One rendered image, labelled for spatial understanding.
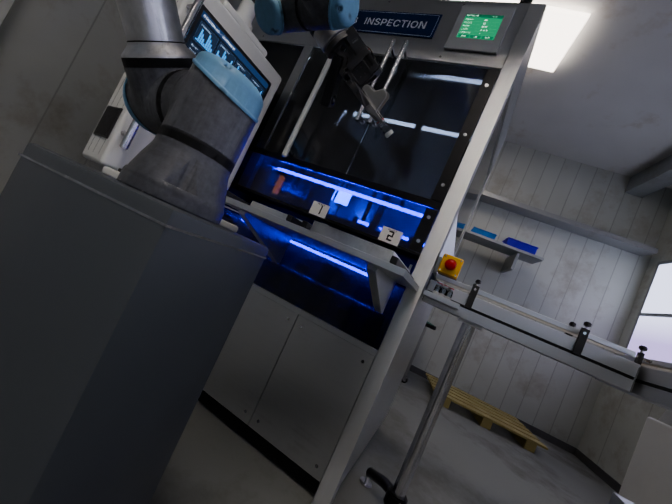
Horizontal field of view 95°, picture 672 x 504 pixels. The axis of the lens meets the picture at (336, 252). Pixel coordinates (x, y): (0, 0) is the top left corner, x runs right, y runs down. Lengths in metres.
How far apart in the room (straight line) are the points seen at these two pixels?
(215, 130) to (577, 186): 5.14
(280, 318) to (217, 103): 0.99
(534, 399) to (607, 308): 1.47
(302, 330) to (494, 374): 3.77
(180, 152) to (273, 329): 0.99
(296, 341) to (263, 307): 0.21
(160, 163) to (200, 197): 0.07
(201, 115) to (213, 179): 0.09
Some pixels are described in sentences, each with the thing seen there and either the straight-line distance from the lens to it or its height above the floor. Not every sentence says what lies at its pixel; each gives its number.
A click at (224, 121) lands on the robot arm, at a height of 0.93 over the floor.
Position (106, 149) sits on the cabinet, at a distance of 1.33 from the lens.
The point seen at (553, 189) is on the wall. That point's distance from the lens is 5.26.
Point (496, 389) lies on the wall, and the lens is 4.85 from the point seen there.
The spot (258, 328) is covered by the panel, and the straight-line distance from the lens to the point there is 1.40.
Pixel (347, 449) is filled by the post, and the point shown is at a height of 0.24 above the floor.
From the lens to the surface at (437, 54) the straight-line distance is 1.63.
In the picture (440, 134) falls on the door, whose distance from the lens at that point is 1.40.
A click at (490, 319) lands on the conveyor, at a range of 1.29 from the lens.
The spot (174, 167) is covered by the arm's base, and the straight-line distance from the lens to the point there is 0.49.
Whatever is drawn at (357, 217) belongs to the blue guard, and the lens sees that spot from 1.29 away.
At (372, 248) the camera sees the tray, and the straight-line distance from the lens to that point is 0.84.
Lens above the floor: 0.80
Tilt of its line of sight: 4 degrees up
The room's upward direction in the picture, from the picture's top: 25 degrees clockwise
